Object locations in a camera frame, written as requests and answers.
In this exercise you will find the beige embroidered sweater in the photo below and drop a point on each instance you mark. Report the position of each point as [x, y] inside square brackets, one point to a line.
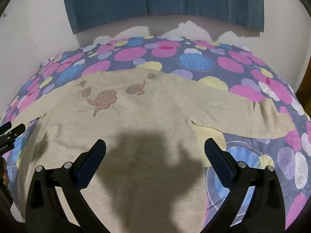
[145, 106]

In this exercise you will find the person's left hand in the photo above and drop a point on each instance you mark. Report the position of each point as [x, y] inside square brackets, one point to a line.
[4, 172]

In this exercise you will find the wooden door frame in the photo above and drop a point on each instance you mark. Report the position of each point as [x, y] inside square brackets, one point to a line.
[306, 74]

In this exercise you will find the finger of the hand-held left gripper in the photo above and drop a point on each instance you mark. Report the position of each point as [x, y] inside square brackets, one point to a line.
[17, 130]
[6, 127]

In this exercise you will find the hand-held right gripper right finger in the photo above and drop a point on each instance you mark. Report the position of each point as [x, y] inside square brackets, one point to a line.
[222, 165]

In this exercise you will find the dotted purple bedsheet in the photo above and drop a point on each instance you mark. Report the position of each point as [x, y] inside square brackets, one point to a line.
[199, 60]

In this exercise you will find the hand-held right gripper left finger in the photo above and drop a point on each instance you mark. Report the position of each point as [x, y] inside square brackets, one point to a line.
[91, 167]

